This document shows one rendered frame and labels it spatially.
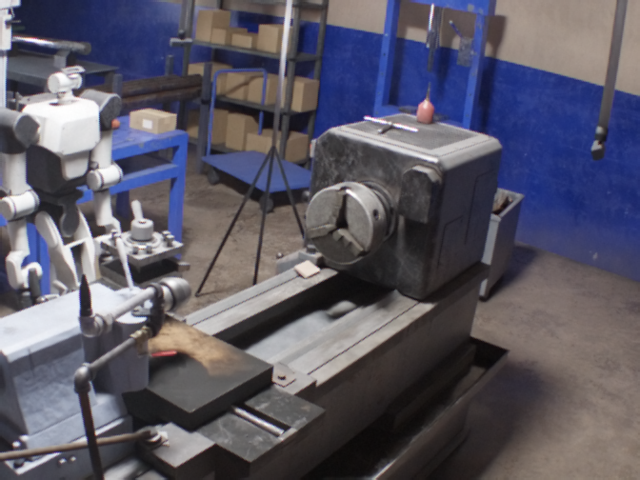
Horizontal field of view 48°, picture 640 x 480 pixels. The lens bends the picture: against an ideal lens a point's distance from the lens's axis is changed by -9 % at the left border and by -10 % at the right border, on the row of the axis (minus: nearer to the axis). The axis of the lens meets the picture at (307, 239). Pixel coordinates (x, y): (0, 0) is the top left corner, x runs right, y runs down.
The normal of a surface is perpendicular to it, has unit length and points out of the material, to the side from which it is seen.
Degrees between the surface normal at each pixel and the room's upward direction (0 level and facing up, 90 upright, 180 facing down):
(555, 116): 90
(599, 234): 90
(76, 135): 90
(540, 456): 0
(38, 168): 101
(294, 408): 0
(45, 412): 66
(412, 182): 90
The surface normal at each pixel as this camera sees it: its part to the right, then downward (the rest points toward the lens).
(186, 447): 0.11, -0.93
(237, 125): -0.53, 0.25
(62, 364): 0.81, 0.05
